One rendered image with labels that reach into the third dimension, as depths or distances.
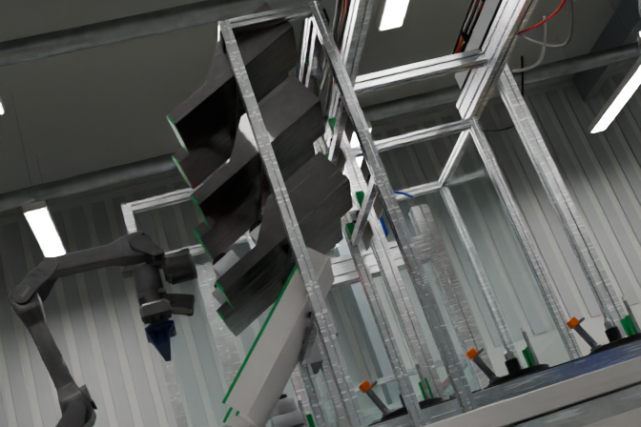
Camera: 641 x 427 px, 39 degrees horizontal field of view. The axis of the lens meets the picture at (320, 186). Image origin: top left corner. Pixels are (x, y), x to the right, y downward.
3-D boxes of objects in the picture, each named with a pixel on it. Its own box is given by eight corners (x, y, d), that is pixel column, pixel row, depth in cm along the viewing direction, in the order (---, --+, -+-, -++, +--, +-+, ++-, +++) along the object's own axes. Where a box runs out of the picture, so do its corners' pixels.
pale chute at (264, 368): (247, 416, 138) (221, 402, 139) (258, 427, 150) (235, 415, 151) (330, 256, 147) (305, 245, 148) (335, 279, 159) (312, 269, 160)
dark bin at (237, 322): (224, 320, 160) (197, 291, 162) (236, 336, 172) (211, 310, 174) (340, 214, 165) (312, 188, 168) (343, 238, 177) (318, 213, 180)
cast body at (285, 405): (275, 432, 182) (265, 398, 185) (274, 436, 186) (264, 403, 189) (315, 419, 184) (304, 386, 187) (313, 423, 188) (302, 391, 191)
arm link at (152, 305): (131, 278, 181) (161, 271, 182) (139, 308, 197) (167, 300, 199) (140, 317, 177) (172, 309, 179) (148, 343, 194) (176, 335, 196)
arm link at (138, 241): (128, 236, 190) (183, 222, 193) (131, 251, 198) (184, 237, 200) (140, 286, 186) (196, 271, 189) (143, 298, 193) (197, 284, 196)
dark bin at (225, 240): (200, 238, 166) (175, 212, 168) (214, 260, 178) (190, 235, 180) (313, 140, 172) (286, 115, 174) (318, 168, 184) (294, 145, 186)
